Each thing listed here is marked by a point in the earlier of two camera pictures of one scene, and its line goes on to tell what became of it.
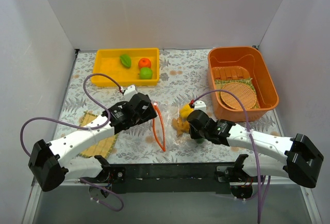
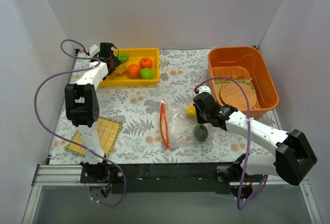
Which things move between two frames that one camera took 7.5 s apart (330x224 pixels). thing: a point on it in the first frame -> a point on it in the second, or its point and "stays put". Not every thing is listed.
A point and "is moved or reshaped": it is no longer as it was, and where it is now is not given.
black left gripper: x=148 y=109 -> x=114 y=62
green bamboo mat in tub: x=218 y=84 stays put
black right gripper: x=194 y=133 -> x=201 y=104
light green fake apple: x=146 y=73 stays put
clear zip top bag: x=164 y=136 is moved or reshaped
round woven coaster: x=246 y=94 stays put
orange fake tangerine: x=144 y=62 stays put
